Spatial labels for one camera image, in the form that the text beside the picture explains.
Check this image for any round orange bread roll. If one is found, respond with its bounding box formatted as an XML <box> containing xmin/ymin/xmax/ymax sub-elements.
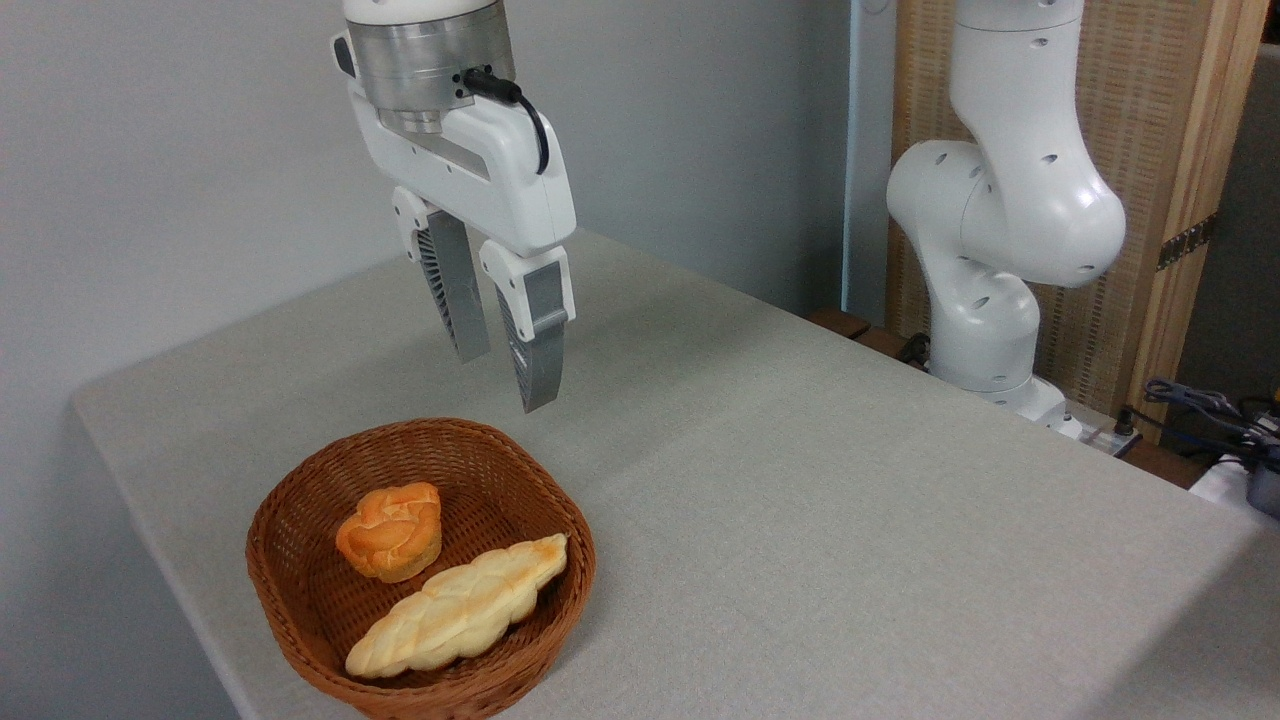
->
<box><xmin>335</xmin><ymin>482</ymin><xmax>443</xmax><ymax>584</ymax></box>

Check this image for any wooden woven screen panel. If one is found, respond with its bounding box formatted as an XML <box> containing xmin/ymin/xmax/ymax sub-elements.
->
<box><xmin>885</xmin><ymin>0</ymin><xmax>1271</xmax><ymax>441</ymax></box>

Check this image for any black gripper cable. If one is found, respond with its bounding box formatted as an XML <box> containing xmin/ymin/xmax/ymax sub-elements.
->
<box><xmin>462</xmin><ymin>68</ymin><xmax>552</xmax><ymax>176</ymax></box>

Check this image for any black metal hinge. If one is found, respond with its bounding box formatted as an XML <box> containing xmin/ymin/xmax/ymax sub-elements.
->
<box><xmin>1157</xmin><ymin>213</ymin><xmax>1218</xmax><ymax>272</ymax></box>

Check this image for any long braided bread loaf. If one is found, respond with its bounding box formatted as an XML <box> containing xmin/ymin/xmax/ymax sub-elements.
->
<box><xmin>345</xmin><ymin>533</ymin><xmax>569</xmax><ymax>680</ymax></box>

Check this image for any bundle of dark cables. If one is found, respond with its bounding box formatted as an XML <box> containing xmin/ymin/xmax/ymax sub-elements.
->
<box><xmin>1143</xmin><ymin>377</ymin><xmax>1280</xmax><ymax>453</ymax></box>

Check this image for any pale blue vertical pipe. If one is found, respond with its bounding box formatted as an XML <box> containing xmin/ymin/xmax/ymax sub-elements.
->
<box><xmin>842</xmin><ymin>0</ymin><xmax>867</xmax><ymax>313</ymax></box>

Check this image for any grey blue container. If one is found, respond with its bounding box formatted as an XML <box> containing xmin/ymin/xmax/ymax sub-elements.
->
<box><xmin>1245</xmin><ymin>455</ymin><xmax>1280</xmax><ymax>519</ymax></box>

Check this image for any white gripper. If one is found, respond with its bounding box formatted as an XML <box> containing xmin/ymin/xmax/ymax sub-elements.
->
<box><xmin>333</xmin><ymin>30</ymin><xmax>578</xmax><ymax>414</ymax></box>

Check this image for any brown wicker basket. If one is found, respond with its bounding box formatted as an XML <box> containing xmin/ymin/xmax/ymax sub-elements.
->
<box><xmin>245</xmin><ymin>418</ymin><xmax>598</xmax><ymax>720</ymax></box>

